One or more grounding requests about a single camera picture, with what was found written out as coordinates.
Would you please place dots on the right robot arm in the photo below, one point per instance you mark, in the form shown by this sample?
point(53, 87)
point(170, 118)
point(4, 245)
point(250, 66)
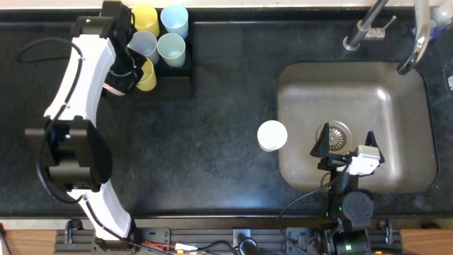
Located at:
point(354, 209)

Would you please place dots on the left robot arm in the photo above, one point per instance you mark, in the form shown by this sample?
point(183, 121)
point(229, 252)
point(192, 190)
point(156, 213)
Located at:
point(88, 71)

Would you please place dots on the yellow cup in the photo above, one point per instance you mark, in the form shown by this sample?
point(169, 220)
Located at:
point(149, 78)
point(148, 17)

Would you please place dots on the blue cup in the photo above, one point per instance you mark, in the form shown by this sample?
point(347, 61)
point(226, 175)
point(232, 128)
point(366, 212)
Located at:
point(174, 19)

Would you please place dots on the black container with white label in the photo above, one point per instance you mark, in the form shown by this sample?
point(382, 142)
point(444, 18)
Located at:
point(449, 81)

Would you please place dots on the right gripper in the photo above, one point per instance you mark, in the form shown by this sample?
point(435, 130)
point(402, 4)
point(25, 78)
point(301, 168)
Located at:
point(331, 163)

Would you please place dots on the white cup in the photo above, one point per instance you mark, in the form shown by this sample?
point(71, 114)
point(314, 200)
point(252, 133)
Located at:
point(272, 135)

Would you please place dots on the green cup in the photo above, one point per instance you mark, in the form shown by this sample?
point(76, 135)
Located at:
point(171, 47)

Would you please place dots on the grey cup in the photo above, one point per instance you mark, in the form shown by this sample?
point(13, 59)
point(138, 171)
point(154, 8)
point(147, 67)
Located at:
point(145, 42)

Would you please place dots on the steel sink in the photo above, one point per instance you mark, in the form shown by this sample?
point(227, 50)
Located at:
point(389, 141)

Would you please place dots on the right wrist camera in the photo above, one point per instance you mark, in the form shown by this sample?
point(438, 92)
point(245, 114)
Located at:
point(364, 160)

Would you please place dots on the steel tap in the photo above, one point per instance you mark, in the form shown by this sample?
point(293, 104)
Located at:
point(421, 39)

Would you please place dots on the blue soap bottle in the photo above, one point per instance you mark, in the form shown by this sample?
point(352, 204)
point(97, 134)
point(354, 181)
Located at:
point(443, 16)

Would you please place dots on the black tray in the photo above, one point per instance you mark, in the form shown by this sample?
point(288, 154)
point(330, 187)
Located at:
point(173, 88)

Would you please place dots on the mounting rail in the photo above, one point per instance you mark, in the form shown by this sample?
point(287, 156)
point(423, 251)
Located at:
point(212, 236)

